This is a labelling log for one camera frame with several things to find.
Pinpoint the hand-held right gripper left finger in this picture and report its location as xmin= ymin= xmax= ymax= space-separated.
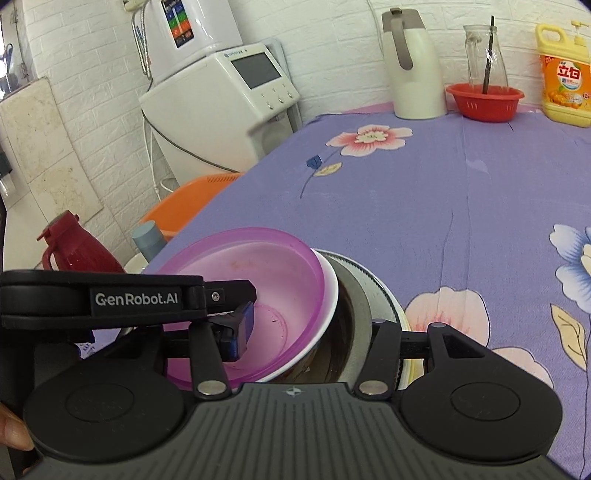
xmin=99 ymin=300 xmax=256 ymax=400

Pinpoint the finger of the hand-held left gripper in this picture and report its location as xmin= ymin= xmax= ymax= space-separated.
xmin=203 ymin=278 xmax=257 ymax=317

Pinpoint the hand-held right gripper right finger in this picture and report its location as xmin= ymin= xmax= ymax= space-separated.
xmin=353 ymin=318 xmax=511 ymax=398

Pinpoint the stainless steel bowl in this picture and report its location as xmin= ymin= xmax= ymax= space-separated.
xmin=259 ymin=272 xmax=376 ymax=385

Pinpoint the pink plastic bowl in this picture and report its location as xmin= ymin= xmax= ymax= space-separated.
xmin=154 ymin=226 xmax=334 ymax=392

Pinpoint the white plate with blue rim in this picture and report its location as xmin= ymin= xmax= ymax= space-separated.
xmin=313 ymin=248 xmax=409 ymax=391

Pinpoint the white ceramic bowl red pattern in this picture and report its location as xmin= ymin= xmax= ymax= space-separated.
xmin=240 ymin=249 xmax=341 ymax=384

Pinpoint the person's left hand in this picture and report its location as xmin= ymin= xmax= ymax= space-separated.
xmin=0 ymin=401 xmax=36 ymax=452

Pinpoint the red thermos jug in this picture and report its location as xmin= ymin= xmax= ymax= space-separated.
xmin=37 ymin=210 xmax=125 ymax=274

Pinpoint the grey-blue cup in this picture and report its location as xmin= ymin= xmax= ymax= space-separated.
xmin=130 ymin=220 xmax=168 ymax=264

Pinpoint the orange plastic basin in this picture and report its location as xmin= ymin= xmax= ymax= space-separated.
xmin=139 ymin=172 xmax=243 ymax=238

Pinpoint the purple floral tablecloth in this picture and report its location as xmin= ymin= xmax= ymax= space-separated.
xmin=74 ymin=104 xmax=591 ymax=467

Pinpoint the beige stone slab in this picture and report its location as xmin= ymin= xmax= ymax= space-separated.
xmin=0 ymin=76 xmax=105 ymax=227

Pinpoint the white appliance with screen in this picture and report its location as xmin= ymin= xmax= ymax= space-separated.
xmin=140 ymin=39 xmax=303 ymax=185

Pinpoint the red plastic basket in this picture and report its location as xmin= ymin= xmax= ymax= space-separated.
xmin=445 ymin=83 xmax=526 ymax=123

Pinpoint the white water purifier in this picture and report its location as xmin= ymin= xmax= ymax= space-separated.
xmin=130 ymin=0 xmax=244 ymax=86

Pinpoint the white thermos jug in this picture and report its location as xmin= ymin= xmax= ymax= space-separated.
xmin=381 ymin=7 xmax=448 ymax=120

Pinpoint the glass pitcher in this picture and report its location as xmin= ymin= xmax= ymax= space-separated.
xmin=463 ymin=24 xmax=509 ymax=90

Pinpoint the black straw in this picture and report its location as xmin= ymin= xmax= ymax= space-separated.
xmin=482 ymin=15 xmax=496 ymax=94

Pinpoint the yellow detergent bottle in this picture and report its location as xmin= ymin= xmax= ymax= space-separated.
xmin=536 ymin=19 xmax=591 ymax=128

